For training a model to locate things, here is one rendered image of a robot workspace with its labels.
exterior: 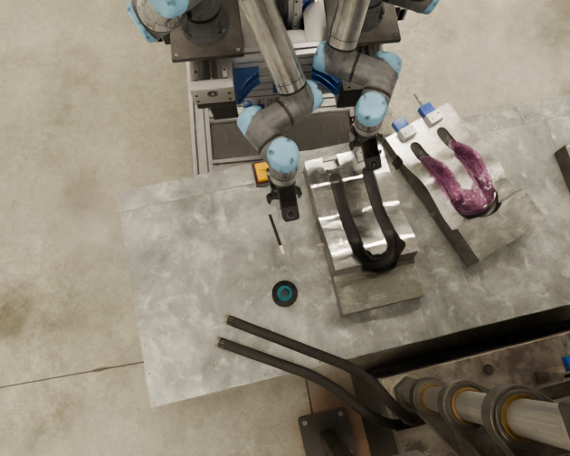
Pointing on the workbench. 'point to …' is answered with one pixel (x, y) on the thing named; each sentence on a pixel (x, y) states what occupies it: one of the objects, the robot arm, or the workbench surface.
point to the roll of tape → (286, 289)
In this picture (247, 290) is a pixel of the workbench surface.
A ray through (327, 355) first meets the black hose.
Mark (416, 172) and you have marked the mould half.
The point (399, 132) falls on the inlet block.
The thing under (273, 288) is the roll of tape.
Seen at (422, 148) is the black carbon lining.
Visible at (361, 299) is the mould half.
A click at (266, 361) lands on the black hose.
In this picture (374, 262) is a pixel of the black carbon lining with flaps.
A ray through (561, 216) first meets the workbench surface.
